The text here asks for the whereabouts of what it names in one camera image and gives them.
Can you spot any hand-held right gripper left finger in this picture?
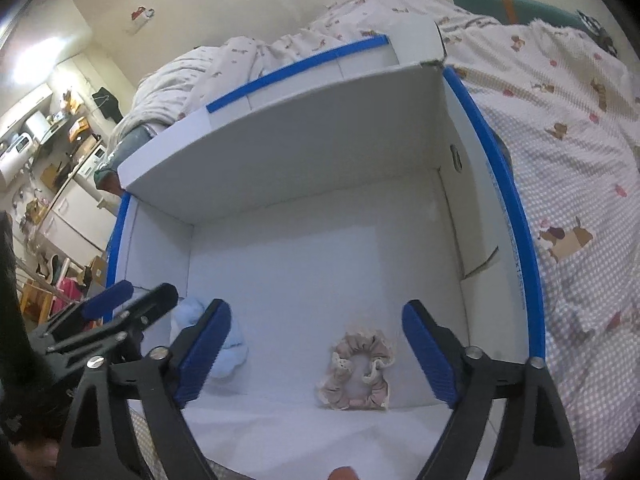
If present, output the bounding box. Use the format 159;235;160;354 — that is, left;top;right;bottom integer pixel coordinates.
60;299;233;480

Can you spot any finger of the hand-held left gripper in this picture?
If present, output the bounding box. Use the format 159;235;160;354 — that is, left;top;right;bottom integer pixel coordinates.
47;283;180;361
30;280;135;338

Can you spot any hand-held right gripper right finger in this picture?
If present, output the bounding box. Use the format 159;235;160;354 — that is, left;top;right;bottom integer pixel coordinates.
402;300;581;480

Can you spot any light blue plush toy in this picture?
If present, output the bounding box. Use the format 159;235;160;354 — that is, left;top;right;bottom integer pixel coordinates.
170;296;251;383

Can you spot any pink lace scrunchie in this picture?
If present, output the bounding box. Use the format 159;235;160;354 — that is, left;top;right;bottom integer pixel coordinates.
316;329;396;411

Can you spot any white cardboard box blue tape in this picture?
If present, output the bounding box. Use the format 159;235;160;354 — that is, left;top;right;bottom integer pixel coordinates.
105;20;547;480

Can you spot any person's left forearm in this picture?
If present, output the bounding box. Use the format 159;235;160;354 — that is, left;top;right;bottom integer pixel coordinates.
0;210;48;361

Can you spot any person's left hand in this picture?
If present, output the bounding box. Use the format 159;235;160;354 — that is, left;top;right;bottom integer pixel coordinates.
25;437;63;480

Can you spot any pink storage box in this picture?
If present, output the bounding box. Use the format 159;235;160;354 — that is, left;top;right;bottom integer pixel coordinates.
56;280;83;306

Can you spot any white kitchen cabinet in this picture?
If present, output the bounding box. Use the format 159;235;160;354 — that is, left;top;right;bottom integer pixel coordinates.
37;180;113;253

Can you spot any white washing machine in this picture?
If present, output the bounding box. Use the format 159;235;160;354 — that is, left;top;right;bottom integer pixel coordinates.
75;142;120;196

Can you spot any teal folded cloth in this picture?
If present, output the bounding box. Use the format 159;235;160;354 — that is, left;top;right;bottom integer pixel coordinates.
94;125;157;196

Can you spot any teal headboard cushion orange stripe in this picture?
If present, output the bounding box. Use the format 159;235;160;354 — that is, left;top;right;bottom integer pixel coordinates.
450;0;588;28

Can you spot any black and white plush toy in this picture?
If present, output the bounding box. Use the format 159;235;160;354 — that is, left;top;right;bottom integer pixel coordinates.
575;9;621;57

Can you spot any black bag on wall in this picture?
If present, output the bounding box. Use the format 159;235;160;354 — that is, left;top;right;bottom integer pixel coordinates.
92;87;124;122

